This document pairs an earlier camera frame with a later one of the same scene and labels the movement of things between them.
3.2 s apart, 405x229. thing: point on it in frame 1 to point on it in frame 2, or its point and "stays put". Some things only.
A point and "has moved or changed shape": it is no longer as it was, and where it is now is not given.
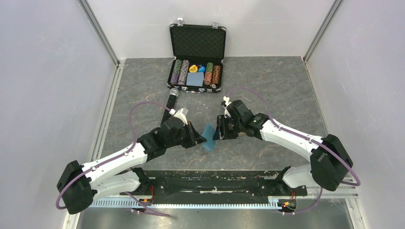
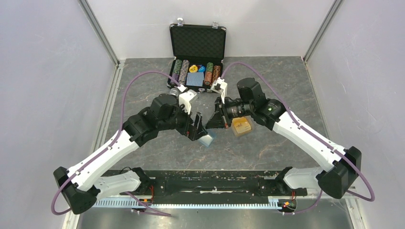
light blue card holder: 207,135 has moved or changed shape
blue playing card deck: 195,78 stays put
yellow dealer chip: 193,69 stays put
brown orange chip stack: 216,75 stays put
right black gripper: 221,132 to 220,119
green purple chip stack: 176,72 stays put
